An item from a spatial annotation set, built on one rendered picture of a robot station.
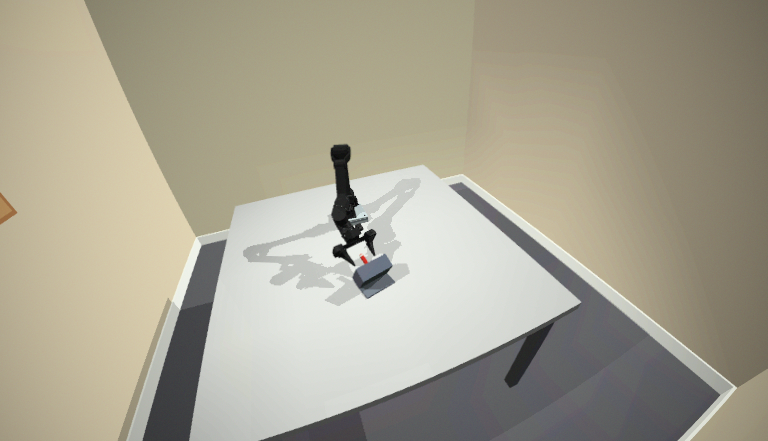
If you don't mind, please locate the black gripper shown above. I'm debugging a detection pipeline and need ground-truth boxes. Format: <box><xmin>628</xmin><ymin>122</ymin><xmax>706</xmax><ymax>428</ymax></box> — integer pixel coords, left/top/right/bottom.
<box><xmin>333</xmin><ymin>225</ymin><xmax>377</xmax><ymax>266</ymax></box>

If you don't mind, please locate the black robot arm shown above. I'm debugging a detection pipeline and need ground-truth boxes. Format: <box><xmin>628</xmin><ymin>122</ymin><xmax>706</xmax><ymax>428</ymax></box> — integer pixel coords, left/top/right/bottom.
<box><xmin>331</xmin><ymin>144</ymin><xmax>363</xmax><ymax>243</ymax></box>

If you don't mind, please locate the grey sloped panel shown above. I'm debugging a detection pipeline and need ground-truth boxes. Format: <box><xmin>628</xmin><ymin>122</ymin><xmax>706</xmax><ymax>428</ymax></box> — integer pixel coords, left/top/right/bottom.
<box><xmin>352</xmin><ymin>254</ymin><xmax>395</xmax><ymax>299</ymax></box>

